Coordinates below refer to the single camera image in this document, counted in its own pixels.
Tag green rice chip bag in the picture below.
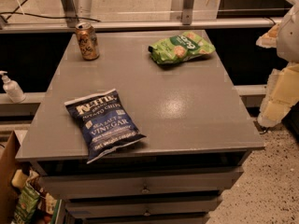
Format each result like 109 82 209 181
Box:
148 31 215 64

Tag metal frame post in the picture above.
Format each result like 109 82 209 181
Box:
181 0 194 25

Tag black cable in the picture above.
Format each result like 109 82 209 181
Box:
0 0 101 23

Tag blue Kettle chips bag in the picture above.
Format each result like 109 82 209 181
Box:
64 89 145 164

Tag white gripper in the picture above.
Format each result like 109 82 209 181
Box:
256 2 299 128

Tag green snack bag in box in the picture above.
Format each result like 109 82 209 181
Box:
13 183 40 224

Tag white pump bottle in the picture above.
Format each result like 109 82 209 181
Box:
0 71 26 103

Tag brown cardboard box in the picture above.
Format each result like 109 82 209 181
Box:
0 133 20 224

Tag gold soda can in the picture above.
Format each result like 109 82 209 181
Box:
76 21 100 61

